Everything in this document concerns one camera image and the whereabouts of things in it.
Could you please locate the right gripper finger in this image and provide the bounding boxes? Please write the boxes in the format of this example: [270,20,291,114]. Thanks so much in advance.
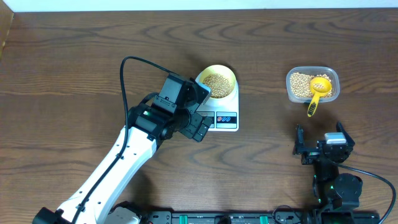
[336,121,353,143]
[293,124,304,155]

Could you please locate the yellow measuring scoop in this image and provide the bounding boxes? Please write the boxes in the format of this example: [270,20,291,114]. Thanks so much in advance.
[307,77,332,117]

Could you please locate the pale yellow plastic bowl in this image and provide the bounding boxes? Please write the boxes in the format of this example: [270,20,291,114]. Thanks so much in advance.
[196,65,238,101]

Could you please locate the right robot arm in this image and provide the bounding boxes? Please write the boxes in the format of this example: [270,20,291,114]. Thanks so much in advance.
[294,122,363,221]

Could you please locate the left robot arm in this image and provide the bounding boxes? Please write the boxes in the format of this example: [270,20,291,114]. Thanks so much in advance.
[33,93,211,223]

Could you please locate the white digital kitchen scale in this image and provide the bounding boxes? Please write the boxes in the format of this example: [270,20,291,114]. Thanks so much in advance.
[197,87,239,131]

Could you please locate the soybeans in yellow bowl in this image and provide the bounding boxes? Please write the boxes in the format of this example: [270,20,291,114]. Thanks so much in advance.
[203,73,233,98]

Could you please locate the soybeans in yellow scoop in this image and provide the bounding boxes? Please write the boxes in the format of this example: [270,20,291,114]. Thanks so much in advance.
[312,83,325,90]

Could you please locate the pile of soybeans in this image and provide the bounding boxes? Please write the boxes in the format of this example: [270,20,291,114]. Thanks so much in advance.
[289,72,331,98]

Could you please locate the clear plastic container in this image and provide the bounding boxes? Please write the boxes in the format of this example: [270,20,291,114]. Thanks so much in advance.
[286,66,340,103]

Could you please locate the right black cable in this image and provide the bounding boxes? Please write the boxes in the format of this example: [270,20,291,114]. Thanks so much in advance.
[329,160,397,224]

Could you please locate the black cable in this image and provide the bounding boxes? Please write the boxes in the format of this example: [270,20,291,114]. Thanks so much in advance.
[329,160,397,224]
[71,55,178,224]

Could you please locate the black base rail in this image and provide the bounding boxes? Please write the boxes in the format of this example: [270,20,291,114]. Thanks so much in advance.
[105,201,381,224]

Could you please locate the left black cable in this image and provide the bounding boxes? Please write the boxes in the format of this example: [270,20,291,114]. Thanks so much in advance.
[71,55,178,224]

